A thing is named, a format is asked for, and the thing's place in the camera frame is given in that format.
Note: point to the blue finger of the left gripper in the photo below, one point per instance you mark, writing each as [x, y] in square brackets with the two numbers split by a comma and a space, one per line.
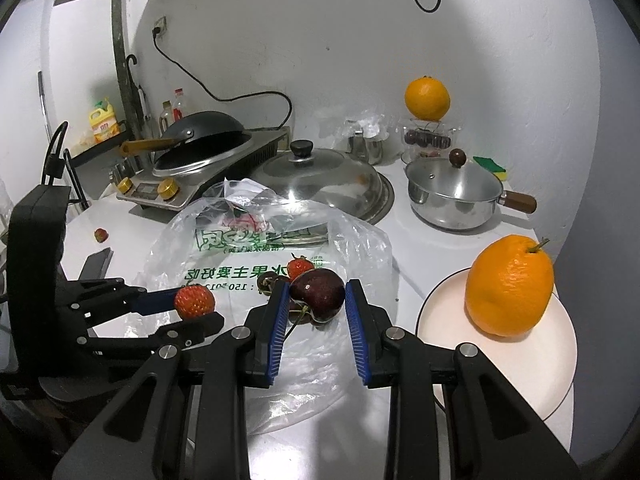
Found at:
[189, 333]
[148, 303]

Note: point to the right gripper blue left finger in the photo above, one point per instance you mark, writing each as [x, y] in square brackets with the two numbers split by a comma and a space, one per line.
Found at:
[268, 326]

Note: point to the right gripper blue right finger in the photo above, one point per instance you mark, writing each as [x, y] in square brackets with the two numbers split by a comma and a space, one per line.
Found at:
[367, 327]

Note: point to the large orange with stem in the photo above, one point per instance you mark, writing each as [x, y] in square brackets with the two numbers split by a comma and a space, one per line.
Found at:
[509, 286]

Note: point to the dark cherry cluster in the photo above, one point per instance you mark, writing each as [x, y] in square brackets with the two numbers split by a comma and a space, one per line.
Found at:
[267, 282]

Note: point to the black smartphone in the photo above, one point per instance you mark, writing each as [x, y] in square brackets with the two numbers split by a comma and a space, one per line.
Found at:
[96, 265]

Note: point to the stray strawberry on table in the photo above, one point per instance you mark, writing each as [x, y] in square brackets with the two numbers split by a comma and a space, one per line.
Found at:
[100, 235]

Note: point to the clear plastic bag green print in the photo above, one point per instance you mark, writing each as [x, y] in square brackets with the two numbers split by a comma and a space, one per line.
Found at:
[225, 240]

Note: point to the steel induction cooker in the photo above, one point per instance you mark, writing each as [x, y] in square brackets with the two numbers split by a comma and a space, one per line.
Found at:
[177, 190]

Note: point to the large steel wok lid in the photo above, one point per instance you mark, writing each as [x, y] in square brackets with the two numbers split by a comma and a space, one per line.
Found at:
[334, 178]

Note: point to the small steel saucepan with lid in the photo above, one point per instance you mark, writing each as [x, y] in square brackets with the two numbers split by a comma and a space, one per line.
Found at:
[456, 195]

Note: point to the steel condiment cups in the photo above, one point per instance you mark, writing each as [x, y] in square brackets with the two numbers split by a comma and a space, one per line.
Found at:
[368, 150]

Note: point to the white plate with dark rim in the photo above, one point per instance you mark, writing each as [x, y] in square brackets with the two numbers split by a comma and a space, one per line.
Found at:
[540, 364]

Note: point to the yellow detergent bottle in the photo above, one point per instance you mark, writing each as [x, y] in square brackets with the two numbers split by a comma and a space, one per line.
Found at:
[103, 121]

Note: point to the oil bottle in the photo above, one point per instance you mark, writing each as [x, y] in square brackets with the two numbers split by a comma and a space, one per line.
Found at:
[166, 118]

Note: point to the black umbrella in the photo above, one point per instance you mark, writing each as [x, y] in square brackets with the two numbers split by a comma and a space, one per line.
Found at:
[140, 130]

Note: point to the clear glass container with cherries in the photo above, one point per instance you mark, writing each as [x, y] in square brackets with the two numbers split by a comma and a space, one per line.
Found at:
[423, 139]

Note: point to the green yellow sponge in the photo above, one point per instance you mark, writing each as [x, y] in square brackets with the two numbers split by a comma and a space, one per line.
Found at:
[490, 165]

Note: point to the crumpled clear plastic bag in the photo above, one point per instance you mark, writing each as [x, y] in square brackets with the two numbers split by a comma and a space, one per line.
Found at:
[336, 126]

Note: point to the orange on glass container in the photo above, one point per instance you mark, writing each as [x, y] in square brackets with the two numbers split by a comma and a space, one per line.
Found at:
[427, 99]

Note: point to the grey refrigerator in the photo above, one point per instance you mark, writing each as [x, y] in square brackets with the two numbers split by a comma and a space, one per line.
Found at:
[598, 266]

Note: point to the black wire rack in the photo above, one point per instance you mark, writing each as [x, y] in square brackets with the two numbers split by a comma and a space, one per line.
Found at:
[58, 160]

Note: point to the black wok with yellow handle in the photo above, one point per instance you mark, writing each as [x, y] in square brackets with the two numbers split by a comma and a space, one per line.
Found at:
[195, 141]

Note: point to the white wall socket left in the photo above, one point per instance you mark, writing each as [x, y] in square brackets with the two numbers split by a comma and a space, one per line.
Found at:
[159, 27]

